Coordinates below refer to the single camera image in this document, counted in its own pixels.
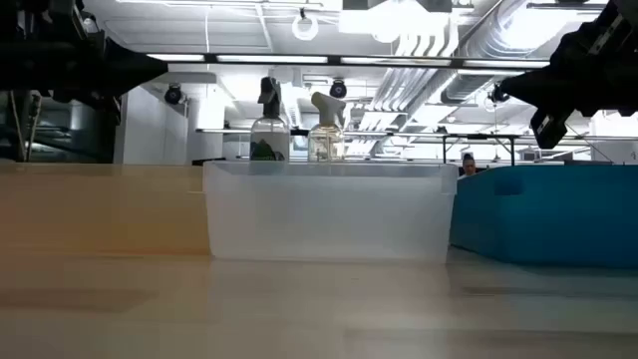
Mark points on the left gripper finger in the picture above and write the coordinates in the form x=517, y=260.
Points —
x=129, y=70

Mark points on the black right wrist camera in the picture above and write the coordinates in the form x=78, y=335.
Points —
x=548, y=128

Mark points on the person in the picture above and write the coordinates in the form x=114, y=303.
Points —
x=468, y=165

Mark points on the clear spray bottle white trigger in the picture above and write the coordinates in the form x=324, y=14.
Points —
x=326, y=139

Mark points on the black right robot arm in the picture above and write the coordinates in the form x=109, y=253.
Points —
x=625, y=9

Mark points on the orange translucent plastic basket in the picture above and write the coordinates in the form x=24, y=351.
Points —
x=99, y=209

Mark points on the blue plastic basket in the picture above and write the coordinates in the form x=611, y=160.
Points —
x=548, y=214

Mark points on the clear spray bottle grey trigger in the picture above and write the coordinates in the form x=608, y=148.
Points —
x=269, y=137

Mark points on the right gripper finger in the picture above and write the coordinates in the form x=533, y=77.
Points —
x=543, y=90

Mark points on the silver ventilation duct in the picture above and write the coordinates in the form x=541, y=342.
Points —
x=478, y=45

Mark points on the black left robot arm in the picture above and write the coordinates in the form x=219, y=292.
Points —
x=40, y=15

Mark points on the black background table frame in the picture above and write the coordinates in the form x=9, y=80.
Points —
x=478, y=136

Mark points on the clear plastic basket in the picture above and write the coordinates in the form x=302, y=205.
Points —
x=329, y=214

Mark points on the black ceiling spotlight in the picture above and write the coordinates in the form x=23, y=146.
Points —
x=338, y=89
x=173, y=94

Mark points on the black overhead light bar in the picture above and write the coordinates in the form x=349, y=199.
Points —
x=334, y=60

